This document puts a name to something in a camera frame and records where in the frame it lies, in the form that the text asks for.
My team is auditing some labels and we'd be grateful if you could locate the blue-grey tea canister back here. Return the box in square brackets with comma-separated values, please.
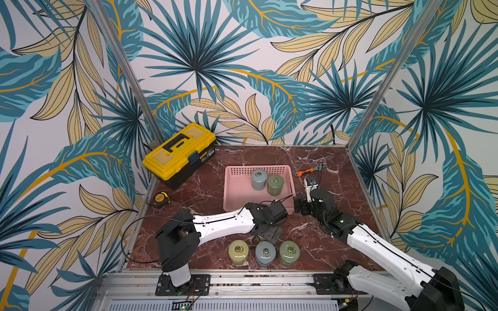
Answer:
[251, 169, 268, 190]

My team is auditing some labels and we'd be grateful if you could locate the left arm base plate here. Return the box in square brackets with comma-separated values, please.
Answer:
[155, 274, 211, 297]

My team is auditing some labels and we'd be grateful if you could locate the blue-grey tea canister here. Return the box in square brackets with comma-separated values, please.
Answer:
[251, 169, 268, 190]
[255, 241, 277, 268]

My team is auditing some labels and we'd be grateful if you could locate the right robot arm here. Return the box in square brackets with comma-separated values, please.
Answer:
[294, 189, 465, 310]

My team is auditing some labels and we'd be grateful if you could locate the aluminium front rail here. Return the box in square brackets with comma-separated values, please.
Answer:
[91, 269, 433, 311]

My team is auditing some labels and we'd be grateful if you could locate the yellow black toolbox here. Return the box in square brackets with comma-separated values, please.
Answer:
[143, 123, 216, 190]

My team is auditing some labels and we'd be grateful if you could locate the orange adjustable wrench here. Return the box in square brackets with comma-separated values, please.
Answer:
[294, 163, 324, 177]

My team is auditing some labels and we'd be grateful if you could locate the yellow black tape measure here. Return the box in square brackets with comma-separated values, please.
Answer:
[147, 191, 171, 208]

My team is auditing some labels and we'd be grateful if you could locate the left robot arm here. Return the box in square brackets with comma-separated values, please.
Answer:
[155, 200, 289, 289]

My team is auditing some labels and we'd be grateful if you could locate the pink plastic basket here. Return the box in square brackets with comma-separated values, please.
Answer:
[223, 165, 296, 215]

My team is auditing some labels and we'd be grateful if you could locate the yellow-green tea canister front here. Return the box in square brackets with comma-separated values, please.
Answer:
[228, 240, 249, 266]

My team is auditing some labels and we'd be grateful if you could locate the green tea canister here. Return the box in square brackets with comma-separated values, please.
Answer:
[278, 241, 300, 266]
[267, 174, 284, 196]

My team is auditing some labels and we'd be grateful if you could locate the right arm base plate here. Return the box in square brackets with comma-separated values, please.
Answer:
[311, 273, 364, 297]

